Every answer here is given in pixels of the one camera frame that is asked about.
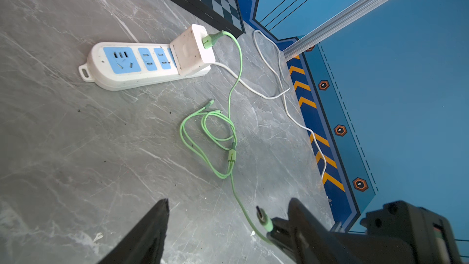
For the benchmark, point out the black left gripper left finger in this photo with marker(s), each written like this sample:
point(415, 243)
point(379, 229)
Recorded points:
point(144, 244)

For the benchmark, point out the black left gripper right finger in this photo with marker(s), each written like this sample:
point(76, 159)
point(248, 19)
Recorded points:
point(311, 242)

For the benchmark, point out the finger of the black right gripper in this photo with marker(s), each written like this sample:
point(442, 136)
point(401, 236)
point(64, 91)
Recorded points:
point(281, 237)

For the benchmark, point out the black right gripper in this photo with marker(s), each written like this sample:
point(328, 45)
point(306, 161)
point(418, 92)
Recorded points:
point(401, 233)

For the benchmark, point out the white blue power strip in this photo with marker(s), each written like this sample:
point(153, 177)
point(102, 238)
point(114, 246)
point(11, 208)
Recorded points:
point(119, 66)

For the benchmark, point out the white usb charger adapter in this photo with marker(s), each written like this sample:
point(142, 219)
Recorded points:
point(191, 57)

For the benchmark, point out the aluminium corner post right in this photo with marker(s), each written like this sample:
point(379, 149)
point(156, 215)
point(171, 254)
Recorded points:
point(352, 13)

